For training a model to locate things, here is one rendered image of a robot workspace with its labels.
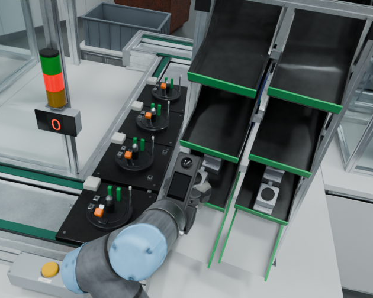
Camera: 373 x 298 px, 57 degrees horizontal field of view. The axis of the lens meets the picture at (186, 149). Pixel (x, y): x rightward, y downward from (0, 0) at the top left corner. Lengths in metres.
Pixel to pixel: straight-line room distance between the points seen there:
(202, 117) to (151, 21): 2.44
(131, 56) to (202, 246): 1.39
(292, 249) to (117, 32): 2.14
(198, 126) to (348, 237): 1.20
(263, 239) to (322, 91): 0.47
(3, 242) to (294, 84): 0.87
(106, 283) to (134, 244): 0.11
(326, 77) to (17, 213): 0.98
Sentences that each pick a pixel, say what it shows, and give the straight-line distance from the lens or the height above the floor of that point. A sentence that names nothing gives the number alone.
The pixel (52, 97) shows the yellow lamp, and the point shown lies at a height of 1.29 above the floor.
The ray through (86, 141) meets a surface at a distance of 1.54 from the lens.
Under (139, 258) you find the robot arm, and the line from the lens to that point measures 0.51.
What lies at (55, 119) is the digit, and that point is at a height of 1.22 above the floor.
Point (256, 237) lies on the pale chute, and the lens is 0.99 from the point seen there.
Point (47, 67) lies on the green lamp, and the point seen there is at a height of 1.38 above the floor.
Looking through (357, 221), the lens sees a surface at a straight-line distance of 1.74.
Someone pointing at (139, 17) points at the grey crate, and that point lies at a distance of 3.20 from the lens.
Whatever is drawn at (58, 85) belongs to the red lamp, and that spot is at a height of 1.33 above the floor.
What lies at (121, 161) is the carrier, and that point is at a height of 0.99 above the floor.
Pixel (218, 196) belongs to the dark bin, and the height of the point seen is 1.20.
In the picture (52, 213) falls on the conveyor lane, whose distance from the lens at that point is 1.20.
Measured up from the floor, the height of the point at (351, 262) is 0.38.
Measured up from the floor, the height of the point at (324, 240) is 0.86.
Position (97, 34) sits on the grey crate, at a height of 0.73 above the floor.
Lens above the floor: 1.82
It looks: 39 degrees down
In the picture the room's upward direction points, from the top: 8 degrees clockwise
